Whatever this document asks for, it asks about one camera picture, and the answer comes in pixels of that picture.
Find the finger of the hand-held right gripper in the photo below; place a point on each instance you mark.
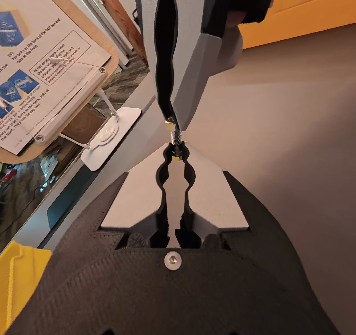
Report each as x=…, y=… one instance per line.
x=147, y=21
x=189, y=62

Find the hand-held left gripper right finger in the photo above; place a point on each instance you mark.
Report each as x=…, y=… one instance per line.
x=214, y=198

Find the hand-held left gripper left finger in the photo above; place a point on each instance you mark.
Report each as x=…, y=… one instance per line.
x=139, y=198

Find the yellow plastic bin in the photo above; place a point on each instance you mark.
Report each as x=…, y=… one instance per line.
x=19, y=279
x=306, y=7

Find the steel hex nut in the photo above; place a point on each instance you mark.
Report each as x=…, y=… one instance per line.
x=170, y=123

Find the steel hex bolt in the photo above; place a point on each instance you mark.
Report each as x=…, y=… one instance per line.
x=176, y=140

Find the person's right hand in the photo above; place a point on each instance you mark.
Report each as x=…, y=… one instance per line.
x=236, y=18

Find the instruction sheet on wooden board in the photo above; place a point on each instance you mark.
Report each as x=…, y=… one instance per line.
x=111, y=62

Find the white page ledge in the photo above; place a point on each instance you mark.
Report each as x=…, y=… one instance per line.
x=72, y=104

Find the wooden support post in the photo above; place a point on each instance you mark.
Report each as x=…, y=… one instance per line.
x=122, y=15

